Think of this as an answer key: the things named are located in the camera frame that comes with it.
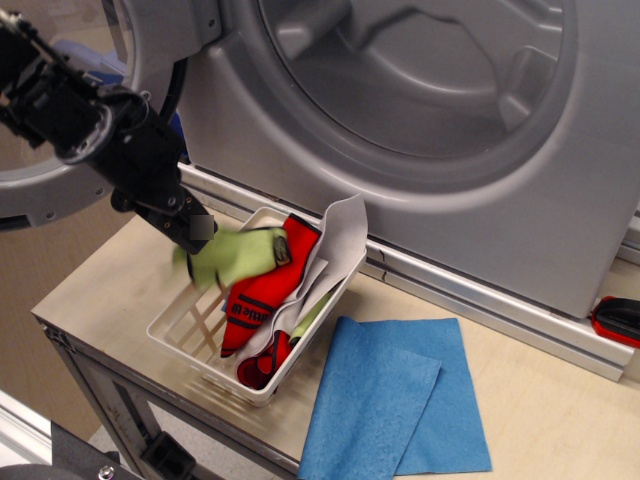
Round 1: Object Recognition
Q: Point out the blue folded cloth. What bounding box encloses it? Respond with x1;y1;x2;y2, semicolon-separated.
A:
298;316;492;479

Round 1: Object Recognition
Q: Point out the green cloth in basket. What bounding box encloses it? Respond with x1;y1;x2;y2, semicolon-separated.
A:
289;292;332;347

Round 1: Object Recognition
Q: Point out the grey toy washing machine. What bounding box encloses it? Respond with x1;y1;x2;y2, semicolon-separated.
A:
179;1;639;316

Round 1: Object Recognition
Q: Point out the metal table frame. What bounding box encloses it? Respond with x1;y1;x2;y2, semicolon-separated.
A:
36;316;299;479

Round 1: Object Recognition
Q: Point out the red and black tool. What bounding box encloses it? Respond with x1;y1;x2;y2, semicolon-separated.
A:
591;296;639;349

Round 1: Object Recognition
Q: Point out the white plastic laundry basket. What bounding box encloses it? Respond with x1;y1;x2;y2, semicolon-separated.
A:
146;206;368;408

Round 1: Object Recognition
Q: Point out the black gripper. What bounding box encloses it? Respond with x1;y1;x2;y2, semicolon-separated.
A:
89;88;218;254

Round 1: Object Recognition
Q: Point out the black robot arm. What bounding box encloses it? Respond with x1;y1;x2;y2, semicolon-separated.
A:
1;12;217;255

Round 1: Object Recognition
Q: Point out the green sock with black trim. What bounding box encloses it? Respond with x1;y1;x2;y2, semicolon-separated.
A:
172;227;291;290

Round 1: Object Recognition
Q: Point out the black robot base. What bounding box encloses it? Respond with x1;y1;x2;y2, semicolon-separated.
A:
0;420;196;480

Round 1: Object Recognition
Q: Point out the red sock with black trim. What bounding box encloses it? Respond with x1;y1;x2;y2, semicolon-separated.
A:
220;214;321;358

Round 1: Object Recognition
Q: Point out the white cloth in basket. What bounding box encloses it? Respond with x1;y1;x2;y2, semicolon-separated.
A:
236;195;368;368

